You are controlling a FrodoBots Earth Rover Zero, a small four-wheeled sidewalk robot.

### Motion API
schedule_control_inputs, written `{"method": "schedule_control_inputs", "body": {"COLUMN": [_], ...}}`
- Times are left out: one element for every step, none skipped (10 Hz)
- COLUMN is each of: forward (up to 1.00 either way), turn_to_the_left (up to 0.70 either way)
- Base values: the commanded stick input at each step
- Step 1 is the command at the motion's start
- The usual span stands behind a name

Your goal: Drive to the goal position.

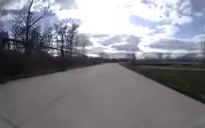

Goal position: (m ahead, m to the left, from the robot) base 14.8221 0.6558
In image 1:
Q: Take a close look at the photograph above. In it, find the dark fence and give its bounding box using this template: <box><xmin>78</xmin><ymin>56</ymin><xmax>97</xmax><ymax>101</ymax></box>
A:
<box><xmin>0</xmin><ymin>31</ymin><xmax>101</xmax><ymax>84</ymax></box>

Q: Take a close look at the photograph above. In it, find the pole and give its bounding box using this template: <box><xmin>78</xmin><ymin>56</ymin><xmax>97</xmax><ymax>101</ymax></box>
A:
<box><xmin>132</xmin><ymin>52</ymin><xmax>137</xmax><ymax>66</ymax></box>

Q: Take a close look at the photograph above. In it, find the grass field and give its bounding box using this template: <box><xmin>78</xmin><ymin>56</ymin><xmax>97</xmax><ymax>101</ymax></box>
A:
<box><xmin>119</xmin><ymin>61</ymin><xmax>205</xmax><ymax>109</ymax></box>

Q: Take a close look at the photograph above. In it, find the grey paved path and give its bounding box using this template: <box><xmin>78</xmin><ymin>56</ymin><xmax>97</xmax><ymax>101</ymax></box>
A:
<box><xmin>0</xmin><ymin>62</ymin><xmax>205</xmax><ymax>128</ymax></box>

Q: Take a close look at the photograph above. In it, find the row of bare trees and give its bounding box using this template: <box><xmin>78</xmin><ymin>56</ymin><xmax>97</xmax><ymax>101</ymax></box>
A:
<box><xmin>0</xmin><ymin>0</ymin><xmax>94</xmax><ymax>61</ymax></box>

